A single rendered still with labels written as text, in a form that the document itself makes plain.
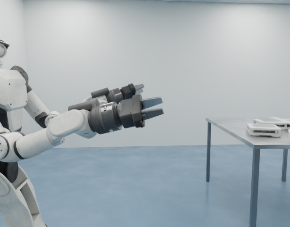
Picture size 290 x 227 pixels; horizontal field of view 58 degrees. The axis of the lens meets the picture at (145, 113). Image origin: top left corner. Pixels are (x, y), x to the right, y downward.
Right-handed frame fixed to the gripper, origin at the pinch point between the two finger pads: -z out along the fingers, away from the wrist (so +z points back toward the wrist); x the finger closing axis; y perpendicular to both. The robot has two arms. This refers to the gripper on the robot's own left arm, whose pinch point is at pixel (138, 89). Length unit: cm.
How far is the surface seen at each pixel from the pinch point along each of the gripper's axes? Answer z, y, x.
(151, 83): -129, 164, -323
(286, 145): -99, -59, -46
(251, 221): -62, -99, -82
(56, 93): 52, 218, -340
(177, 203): -34, -63, -166
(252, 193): -69, -80, -70
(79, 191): 61, -3, -207
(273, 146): -91, -56, -48
